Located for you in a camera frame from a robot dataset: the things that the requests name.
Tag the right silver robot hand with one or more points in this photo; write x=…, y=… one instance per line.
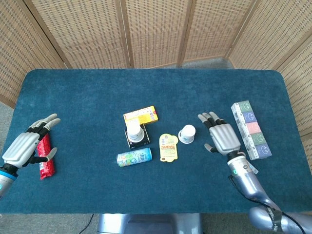
x=224, y=139

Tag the woven rattan folding screen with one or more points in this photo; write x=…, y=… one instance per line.
x=156, y=31

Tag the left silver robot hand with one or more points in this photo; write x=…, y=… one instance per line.
x=19, y=148

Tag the yellow cardboard box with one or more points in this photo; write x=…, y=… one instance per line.
x=146, y=115

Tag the light blue drink can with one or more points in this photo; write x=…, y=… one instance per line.
x=134, y=157

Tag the red snack packet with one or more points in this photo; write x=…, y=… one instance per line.
x=47, y=168

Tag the black rectangular tin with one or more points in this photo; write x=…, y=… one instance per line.
x=140, y=145

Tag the blue white toothpaste tube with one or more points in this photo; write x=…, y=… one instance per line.
x=254, y=169

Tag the multicolour tissue pack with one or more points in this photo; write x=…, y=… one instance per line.
x=251, y=129

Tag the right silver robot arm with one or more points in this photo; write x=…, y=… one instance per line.
x=246, y=180

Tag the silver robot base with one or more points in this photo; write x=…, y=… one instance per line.
x=146, y=224

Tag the yellow shaped card packet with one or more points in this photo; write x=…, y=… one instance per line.
x=168, y=148

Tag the blue table cloth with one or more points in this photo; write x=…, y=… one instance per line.
x=170, y=190

